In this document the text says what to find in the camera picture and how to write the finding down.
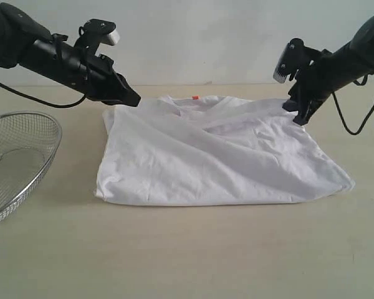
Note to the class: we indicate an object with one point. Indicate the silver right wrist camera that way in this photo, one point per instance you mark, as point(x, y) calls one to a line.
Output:
point(295, 57)

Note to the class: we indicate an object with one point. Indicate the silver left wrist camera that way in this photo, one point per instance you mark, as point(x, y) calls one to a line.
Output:
point(94, 33)

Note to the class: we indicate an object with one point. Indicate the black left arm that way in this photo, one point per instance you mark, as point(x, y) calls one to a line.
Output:
point(25, 42)

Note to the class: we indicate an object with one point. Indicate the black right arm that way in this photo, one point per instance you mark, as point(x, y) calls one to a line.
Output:
point(353, 62)

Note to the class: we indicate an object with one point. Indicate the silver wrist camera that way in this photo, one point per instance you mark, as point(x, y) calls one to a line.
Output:
point(295, 57)
point(94, 33)

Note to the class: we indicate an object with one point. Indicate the white t-shirt red logo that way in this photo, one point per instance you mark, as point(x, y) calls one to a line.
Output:
point(214, 151)

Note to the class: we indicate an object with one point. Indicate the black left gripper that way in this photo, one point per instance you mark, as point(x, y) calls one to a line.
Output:
point(99, 82)

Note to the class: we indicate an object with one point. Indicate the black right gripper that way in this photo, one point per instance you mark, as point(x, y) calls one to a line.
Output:
point(311, 89)

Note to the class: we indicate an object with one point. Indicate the silver wire mesh basket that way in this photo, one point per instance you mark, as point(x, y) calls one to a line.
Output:
point(28, 144)

